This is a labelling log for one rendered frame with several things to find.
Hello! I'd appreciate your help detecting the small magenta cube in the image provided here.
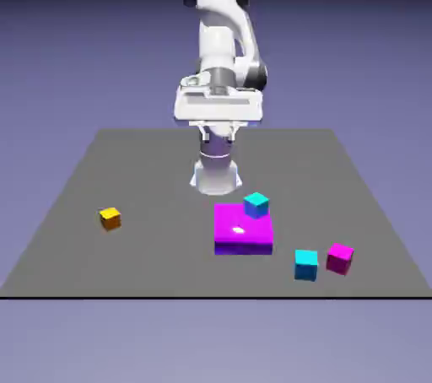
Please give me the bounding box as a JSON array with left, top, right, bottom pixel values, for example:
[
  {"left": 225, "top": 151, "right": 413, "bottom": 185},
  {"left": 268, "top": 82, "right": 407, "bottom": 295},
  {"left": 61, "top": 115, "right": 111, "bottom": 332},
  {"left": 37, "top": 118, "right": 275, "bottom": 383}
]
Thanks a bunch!
[{"left": 325, "top": 242, "right": 355, "bottom": 277}]

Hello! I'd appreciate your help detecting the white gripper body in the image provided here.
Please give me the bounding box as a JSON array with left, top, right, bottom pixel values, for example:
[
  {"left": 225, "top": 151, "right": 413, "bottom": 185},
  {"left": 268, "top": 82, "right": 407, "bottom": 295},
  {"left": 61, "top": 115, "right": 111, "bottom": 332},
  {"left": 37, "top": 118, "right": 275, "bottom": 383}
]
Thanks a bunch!
[{"left": 173, "top": 84, "right": 264, "bottom": 128}]

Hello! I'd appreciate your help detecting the large magenta box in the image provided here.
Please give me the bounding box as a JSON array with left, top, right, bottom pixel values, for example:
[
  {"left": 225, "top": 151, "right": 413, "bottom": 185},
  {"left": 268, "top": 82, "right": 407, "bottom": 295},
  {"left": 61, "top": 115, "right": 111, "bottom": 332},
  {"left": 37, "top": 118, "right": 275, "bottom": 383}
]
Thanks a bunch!
[{"left": 213, "top": 202, "right": 274, "bottom": 256}]

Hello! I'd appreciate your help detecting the small orange cube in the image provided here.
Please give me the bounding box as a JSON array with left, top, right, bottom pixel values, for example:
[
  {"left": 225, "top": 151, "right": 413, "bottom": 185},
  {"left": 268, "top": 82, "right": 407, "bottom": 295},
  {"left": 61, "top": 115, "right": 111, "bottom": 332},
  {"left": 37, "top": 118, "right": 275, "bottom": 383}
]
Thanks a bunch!
[{"left": 99, "top": 207, "right": 122, "bottom": 232}]

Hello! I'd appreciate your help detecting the small cyan cube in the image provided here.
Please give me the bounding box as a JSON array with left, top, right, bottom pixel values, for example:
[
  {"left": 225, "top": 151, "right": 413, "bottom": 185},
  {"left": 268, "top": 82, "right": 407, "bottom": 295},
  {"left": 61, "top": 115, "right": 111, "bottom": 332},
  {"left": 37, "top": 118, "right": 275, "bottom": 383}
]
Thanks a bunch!
[
  {"left": 242, "top": 191, "right": 270, "bottom": 219},
  {"left": 294, "top": 249, "right": 319, "bottom": 282}
]

